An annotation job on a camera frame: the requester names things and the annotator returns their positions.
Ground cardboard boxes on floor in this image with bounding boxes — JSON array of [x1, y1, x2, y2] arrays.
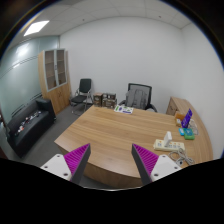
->
[[93, 92, 117, 108]]

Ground ceiling light panel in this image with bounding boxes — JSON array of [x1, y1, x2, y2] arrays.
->
[[25, 20, 49, 36]]

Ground white power strip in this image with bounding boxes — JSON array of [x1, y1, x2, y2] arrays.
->
[[153, 139, 185, 152]]

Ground blue small box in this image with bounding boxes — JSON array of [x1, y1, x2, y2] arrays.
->
[[179, 128, 184, 136]]

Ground printed paper sheet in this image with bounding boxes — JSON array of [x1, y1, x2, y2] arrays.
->
[[114, 105, 134, 114]]

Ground green small box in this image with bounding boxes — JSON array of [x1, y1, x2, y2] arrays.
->
[[184, 128, 195, 140]]

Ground black visitor chair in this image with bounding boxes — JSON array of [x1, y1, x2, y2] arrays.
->
[[69, 78, 92, 114]]

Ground black office chair grey backpack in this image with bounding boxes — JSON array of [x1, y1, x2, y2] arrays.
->
[[120, 83, 157, 112]]

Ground wooden glass-door cabinet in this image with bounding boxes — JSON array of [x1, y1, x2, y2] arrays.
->
[[38, 49, 70, 114]]

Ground black leather sofa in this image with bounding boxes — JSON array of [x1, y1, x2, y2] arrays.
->
[[6, 98, 56, 158]]

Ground orange small box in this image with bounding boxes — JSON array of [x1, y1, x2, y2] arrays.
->
[[175, 111, 185, 126]]

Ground purple standing box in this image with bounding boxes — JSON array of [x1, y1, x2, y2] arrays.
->
[[181, 108, 192, 128]]

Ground white coiled cable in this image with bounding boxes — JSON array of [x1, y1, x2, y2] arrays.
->
[[168, 148, 196, 167]]

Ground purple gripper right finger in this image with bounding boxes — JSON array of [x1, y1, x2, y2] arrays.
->
[[131, 143, 183, 186]]

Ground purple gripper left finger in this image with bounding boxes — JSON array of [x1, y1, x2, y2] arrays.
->
[[40, 143, 92, 185]]

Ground white charger plug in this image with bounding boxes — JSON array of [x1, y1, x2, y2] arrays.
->
[[164, 131, 172, 147]]

